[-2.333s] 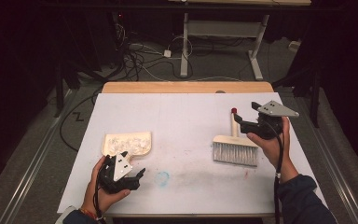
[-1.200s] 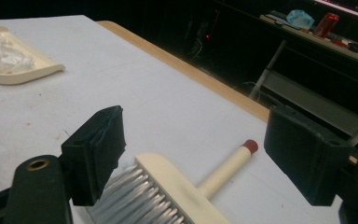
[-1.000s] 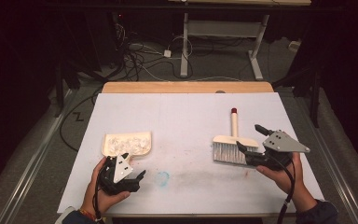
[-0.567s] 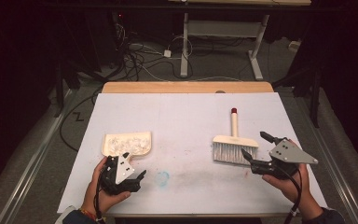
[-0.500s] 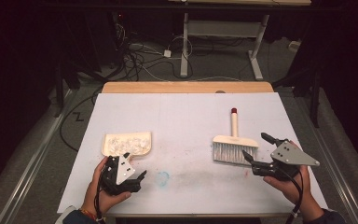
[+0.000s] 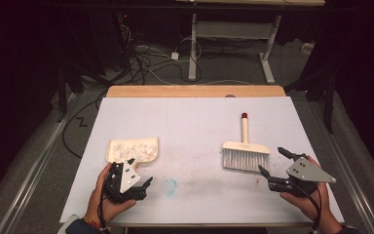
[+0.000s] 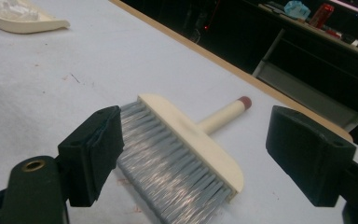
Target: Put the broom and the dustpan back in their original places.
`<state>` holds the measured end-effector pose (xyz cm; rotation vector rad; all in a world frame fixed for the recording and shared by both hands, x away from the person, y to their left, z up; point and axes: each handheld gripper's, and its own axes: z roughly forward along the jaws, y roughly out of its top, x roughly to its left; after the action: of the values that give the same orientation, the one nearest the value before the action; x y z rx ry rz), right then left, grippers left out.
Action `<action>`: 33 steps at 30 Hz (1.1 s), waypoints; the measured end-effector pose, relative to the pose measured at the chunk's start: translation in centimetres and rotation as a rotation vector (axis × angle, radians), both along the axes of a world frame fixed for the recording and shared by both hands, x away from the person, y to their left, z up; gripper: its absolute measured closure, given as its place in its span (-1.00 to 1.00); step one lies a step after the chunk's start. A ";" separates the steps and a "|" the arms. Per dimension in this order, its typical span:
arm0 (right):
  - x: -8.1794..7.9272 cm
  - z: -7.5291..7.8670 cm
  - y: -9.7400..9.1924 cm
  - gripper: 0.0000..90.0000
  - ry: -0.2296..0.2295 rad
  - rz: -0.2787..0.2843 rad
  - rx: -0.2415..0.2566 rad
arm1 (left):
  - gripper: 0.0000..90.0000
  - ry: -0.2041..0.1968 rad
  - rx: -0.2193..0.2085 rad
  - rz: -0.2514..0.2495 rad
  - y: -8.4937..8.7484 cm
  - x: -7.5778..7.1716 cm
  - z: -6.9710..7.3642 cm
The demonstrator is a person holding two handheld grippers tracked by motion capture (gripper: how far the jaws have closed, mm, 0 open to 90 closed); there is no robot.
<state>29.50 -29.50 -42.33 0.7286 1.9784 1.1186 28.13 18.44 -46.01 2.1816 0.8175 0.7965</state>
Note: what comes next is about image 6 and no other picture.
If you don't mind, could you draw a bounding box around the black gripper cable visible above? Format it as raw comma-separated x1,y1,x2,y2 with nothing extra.
291,181,323,234
96,174,113,234

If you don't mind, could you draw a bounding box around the person's left hand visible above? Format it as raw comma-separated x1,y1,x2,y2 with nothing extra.
86,163,137,225

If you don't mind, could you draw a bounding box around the white metal desk frame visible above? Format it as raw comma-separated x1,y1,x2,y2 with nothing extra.
187,12,282,85

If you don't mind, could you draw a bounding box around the wooden table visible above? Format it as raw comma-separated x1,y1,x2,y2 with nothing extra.
105,85,322,228

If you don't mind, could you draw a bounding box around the person's right hand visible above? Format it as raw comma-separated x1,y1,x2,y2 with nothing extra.
279,182,333,225

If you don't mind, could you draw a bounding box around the tangle of floor cables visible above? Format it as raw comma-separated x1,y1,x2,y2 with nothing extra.
118,23,204,86

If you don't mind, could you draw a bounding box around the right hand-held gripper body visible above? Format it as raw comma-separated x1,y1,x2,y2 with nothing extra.
267,156,337,198

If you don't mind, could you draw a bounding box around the pile of white paper scraps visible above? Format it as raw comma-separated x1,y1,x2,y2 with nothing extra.
111,141,157,162

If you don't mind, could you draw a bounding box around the cream brush with red cap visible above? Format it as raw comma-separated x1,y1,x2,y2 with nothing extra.
221,112,272,174

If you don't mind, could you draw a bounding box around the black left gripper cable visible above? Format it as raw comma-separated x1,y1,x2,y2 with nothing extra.
96,174,113,234

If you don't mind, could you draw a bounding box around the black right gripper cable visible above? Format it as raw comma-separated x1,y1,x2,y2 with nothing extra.
291,181,323,234

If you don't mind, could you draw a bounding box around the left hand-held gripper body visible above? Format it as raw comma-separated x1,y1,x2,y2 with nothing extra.
103,160,148,205

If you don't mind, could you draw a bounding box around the white table cover sheet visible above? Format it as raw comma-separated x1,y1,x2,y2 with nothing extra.
59,97,346,226

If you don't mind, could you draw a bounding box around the black floor cable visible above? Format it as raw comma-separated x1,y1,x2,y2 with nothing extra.
61,92,107,160

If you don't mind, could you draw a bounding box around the white power strip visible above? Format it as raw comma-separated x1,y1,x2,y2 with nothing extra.
301,41,316,56

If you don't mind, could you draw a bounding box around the cream dustpan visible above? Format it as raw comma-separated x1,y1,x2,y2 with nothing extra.
105,136,160,171

